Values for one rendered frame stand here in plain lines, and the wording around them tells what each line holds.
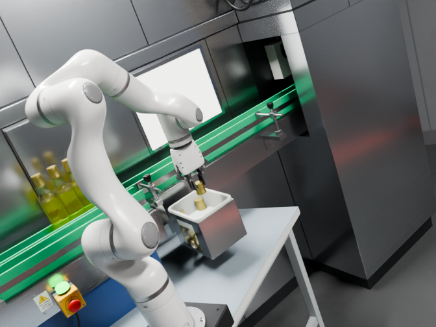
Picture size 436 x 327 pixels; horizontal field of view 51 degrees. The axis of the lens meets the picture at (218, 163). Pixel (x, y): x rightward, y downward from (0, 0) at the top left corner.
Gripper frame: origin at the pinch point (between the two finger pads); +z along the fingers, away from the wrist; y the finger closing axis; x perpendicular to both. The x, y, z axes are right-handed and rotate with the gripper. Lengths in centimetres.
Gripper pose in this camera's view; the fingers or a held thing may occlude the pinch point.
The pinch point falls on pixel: (197, 181)
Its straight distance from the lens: 162.1
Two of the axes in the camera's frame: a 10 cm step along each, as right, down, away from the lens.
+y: -7.5, 4.7, -4.6
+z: 3.4, 8.7, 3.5
